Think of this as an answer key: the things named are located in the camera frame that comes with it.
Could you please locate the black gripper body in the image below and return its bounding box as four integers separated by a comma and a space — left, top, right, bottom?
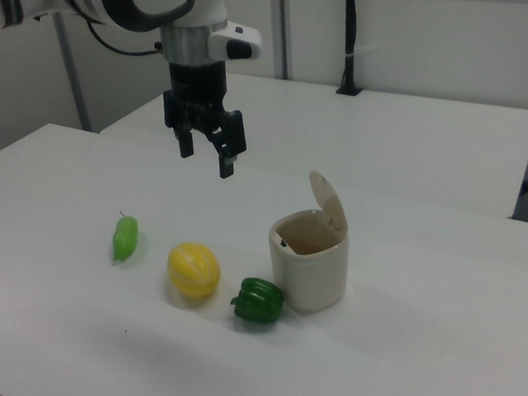
160, 58, 232, 138

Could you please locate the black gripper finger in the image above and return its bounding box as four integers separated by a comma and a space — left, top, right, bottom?
203, 108, 250, 181
172, 126, 197, 160

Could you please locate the cream hinged bin lid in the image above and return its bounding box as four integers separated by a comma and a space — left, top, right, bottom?
305, 168, 353, 235

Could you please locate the light green toy chili pepper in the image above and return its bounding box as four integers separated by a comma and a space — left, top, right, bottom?
109, 209, 143, 268

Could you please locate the yellow toy melon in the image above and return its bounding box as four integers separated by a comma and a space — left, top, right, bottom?
165, 240, 223, 301

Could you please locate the white background table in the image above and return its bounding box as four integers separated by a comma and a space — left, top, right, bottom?
94, 62, 528, 222

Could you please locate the dark green toy bell pepper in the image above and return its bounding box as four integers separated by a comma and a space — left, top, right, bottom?
229, 275, 287, 325

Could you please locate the black cable on robot arm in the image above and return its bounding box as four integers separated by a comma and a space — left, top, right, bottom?
81, 18, 166, 59

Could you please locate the upright aluminium frame post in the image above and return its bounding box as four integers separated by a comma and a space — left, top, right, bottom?
263, 0, 299, 81

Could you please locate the slanted aluminium frame post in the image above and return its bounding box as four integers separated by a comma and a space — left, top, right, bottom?
45, 13, 101, 133

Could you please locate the black camera stand pole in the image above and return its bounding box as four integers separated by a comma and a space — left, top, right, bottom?
335, 0, 371, 98

